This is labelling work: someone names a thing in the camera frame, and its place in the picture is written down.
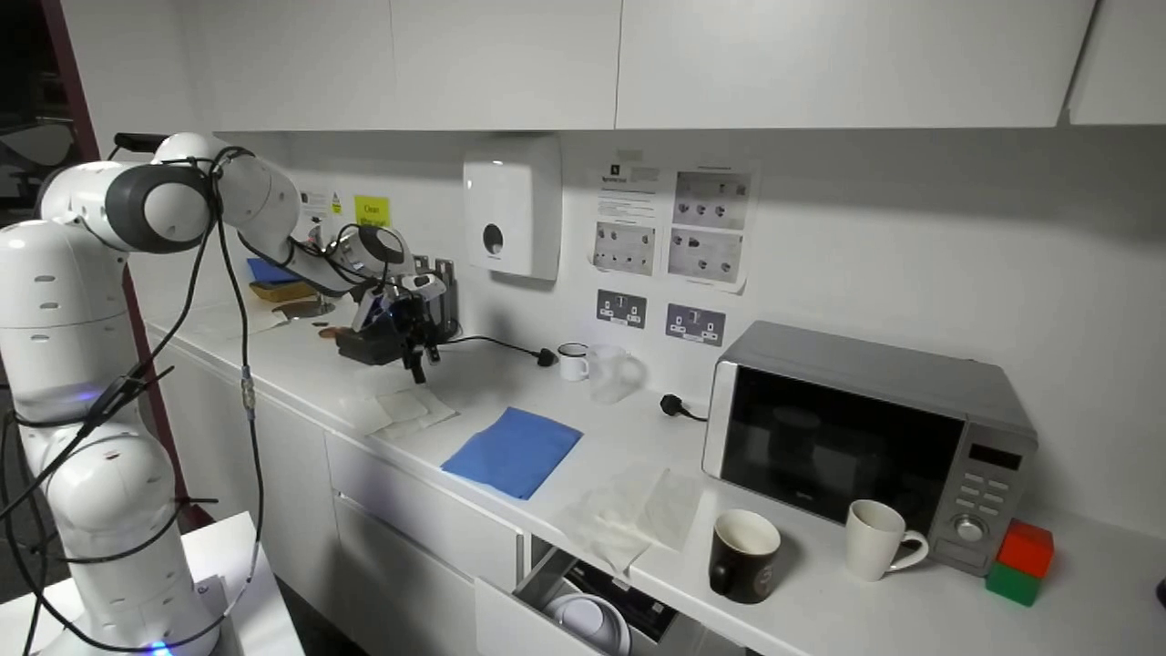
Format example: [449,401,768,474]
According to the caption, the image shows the white notice with logo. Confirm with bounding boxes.
[596,151,666,197]

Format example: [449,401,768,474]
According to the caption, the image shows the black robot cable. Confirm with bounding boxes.
[0,141,269,656]

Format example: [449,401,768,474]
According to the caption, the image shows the white robot table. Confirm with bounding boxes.
[0,507,306,656]

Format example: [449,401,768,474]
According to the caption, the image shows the open white drawer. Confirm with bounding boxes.
[511,538,757,656]

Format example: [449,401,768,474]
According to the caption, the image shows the small white cup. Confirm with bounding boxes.
[553,340,597,384]

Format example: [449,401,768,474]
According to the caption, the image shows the red-orange block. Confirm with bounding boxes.
[994,520,1062,583]

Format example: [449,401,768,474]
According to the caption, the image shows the silver microwave oven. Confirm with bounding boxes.
[701,318,1043,575]

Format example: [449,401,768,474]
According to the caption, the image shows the blue cloth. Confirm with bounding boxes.
[438,405,587,504]

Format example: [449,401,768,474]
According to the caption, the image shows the white bowl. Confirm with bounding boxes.
[542,589,634,656]

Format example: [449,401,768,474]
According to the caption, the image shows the black coffee machine power cable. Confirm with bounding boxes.
[438,333,560,372]

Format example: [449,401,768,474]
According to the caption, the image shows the white mug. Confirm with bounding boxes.
[841,496,936,583]

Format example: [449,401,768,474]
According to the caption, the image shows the white lower cabinet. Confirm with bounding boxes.
[155,333,757,656]

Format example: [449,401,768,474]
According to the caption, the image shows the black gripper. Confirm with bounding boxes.
[382,304,452,388]

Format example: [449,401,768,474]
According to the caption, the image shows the photo instruction sheet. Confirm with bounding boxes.
[670,165,755,232]
[662,221,751,290]
[592,215,660,282]

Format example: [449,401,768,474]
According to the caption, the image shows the black stereo camera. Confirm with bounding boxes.
[110,126,163,157]

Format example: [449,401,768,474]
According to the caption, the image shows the brown-yellow pack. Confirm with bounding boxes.
[247,282,338,324]

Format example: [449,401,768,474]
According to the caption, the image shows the green block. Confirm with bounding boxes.
[982,562,1045,609]

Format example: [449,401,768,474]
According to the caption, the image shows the blue pack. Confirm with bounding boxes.
[246,250,304,290]

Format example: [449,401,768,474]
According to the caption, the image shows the black mug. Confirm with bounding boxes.
[707,507,786,609]

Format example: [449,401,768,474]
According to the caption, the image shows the yellow-green wall sign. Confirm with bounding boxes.
[349,194,398,230]

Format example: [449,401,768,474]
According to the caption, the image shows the black microwave plug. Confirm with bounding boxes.
[655,390,711,428]

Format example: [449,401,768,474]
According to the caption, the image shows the double wall socket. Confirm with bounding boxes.
[662,299,728,350]
[596,286,651,333]

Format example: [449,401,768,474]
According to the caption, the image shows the white paper towel dispenser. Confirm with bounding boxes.
[461,134,564,286]

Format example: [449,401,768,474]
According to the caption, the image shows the white upper cabinet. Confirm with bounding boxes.
[54,0,1166,139]

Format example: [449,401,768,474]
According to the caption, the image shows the dark red door frame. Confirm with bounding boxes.
[32,0,204,533]

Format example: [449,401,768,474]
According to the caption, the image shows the white cabinet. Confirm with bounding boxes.
[155,333,757,656]
[54,0,1166,139]

